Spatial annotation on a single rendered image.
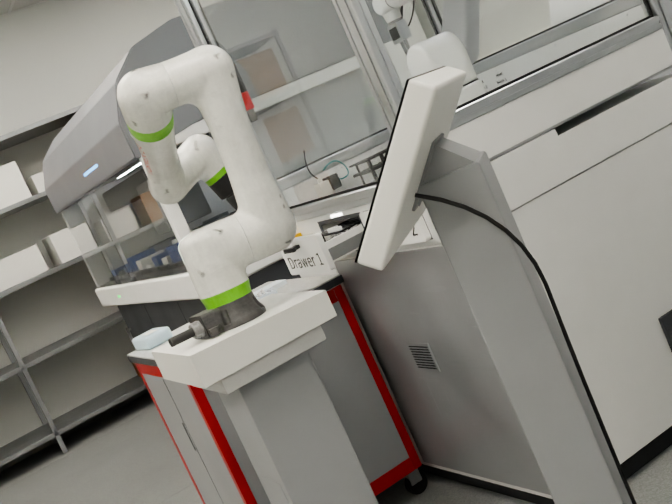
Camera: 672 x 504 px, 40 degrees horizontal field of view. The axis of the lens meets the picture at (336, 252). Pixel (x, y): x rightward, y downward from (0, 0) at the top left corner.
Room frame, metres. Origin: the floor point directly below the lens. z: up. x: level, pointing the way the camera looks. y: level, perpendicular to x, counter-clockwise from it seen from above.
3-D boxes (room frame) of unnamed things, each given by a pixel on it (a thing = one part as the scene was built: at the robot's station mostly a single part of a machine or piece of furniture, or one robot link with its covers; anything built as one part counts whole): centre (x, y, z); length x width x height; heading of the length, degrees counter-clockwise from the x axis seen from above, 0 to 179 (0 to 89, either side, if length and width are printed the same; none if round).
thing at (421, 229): (2.46, -0.17, 0.87); 0.29 x 0.02 x 0.11; 25
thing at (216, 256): (2.28, 0.27, 0.99); 0.16 x 0.13 x 0.19; 102
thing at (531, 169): (2.91, -0.49, 0.87); 1.02 x 0.95 x 0.14; 25
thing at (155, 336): (3.10, 0.68, 0.78); 0.15 x 0.10 x 0.04; 30
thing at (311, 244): (2.69, 0.09, 0.87); 0.29 x 0.02 x 0.11; 25
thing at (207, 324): (2.24, 0.34, 0.87); 0.26 x 0.15 x 0.06; 120
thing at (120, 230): (4.44, 0.36, 1.13); 1.78 x 1.14 x 0.45; 25
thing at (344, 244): (2.77, -0.11, 0.86); 0.40 x 0.26 x 0.06; 115
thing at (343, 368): (2.99, 0.41, 0.38); 0.62 x 0.58 x 0.76; 25
